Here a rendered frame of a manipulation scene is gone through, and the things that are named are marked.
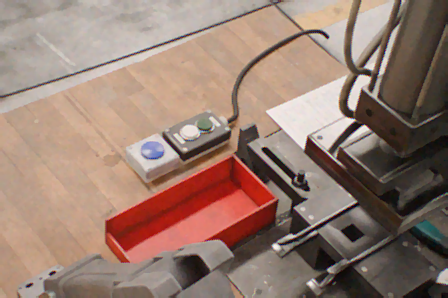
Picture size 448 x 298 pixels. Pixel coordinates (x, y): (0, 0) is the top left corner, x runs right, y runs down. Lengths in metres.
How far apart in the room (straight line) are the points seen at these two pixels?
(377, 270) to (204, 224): 0.29
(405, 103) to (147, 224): 0.50
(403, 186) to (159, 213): 0.42
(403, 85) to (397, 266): 0.34
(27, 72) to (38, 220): 1.65
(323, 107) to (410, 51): 0.61
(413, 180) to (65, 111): 0.67
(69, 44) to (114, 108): 1.57
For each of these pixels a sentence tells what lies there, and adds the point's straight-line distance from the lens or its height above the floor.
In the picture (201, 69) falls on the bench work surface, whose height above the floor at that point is 0.90.
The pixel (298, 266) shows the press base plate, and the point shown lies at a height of 0.90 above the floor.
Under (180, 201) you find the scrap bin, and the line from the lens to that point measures 1.37.
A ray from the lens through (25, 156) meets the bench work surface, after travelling 1.46.
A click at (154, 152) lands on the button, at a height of 0.94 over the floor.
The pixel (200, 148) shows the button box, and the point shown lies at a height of 0.92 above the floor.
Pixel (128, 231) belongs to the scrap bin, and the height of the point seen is 0.90.
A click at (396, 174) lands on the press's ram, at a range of 1.10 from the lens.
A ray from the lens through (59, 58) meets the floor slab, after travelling 3.03.
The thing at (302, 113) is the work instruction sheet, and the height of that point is 0.90.
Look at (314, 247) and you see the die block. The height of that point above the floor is 0.95.
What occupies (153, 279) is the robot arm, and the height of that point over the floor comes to 1.30.
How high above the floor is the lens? 1.96
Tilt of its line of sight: 46 degrees down
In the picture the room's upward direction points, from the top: 7 degrees clockwise
